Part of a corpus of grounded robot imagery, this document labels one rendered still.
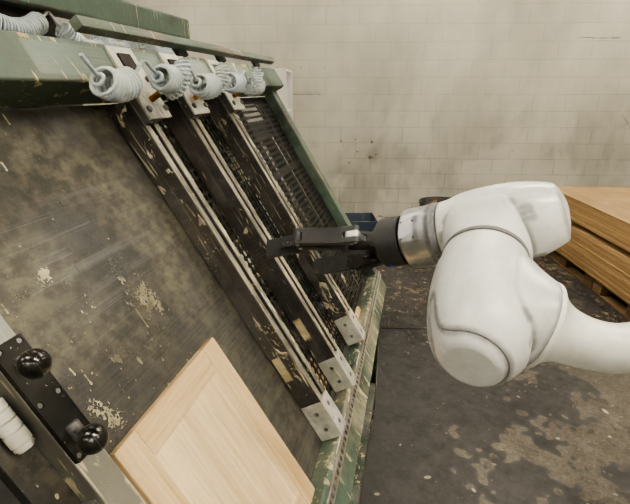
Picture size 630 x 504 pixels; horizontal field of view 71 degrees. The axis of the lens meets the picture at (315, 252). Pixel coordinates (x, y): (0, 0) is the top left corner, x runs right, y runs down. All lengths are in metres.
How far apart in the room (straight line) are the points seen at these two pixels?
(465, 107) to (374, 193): 1.57
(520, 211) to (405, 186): 5.63
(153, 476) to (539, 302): 0.68
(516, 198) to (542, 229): 0.05
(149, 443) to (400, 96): 5.54
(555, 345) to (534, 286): 0.06
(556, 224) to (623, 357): 0.16
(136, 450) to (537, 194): 0.73
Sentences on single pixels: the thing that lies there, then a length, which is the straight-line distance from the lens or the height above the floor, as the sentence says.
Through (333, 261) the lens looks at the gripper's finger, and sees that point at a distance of 0.81.
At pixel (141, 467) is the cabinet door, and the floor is 1.26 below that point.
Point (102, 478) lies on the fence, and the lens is 0.81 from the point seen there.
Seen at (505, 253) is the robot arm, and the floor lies 1.70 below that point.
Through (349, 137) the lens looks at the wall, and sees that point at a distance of 6.03.
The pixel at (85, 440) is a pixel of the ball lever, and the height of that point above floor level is 1.45.
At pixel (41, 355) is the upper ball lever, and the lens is 0.64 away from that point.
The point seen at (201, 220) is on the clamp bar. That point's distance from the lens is 1.19.
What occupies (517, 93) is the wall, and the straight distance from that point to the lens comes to 6.42.
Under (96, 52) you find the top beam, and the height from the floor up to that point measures 1.94.
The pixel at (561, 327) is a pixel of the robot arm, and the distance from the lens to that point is 0.51.
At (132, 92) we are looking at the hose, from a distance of 1.01.
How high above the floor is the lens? 1.86
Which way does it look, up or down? 20 degrees down
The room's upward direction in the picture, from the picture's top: straight up
